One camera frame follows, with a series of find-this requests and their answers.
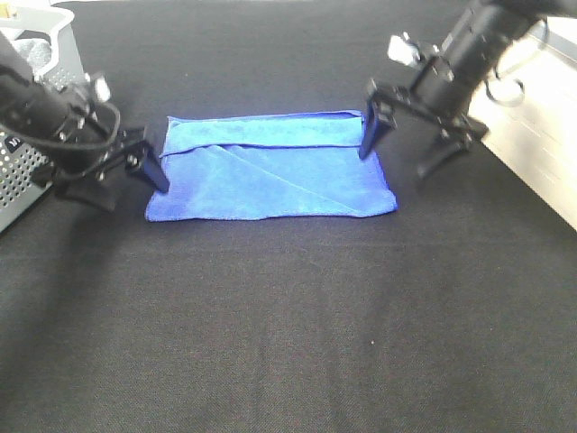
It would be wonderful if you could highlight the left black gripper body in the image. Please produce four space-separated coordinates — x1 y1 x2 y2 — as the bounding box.
33 89 144 187

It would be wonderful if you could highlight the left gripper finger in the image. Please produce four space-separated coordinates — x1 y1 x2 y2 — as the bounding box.
124 141 169 193
56 178 116 212

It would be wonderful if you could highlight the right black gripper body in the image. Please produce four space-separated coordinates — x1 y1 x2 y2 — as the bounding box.
367 56 489 140

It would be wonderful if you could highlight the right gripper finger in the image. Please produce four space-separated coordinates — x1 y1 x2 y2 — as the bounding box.
358 99 396 159
417 130 471 180

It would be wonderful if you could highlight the blue microfiber towel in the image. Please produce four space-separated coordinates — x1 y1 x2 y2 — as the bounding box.
145 111 398 222

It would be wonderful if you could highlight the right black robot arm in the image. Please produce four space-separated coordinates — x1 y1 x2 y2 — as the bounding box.
358 1 576 178

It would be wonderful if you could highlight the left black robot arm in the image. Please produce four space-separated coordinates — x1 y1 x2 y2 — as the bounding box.
1 37 169 211

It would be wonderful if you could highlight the grey perforated plastic basket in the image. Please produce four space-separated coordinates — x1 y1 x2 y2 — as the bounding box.
1 1 85 230

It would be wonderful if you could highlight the white plastic storage box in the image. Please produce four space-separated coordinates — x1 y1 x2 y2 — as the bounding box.
469 18 576 226

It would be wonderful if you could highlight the grey towel in basket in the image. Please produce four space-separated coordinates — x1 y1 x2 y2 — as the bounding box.
12 38 52 76

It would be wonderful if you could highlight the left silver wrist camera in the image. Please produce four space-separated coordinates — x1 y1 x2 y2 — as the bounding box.
85 73 112 103

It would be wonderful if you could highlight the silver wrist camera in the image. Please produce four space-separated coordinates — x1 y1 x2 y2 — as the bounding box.
387 33 426 68
85 73 112 103

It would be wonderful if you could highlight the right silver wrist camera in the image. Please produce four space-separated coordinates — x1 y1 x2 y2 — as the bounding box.
387 33 426 68

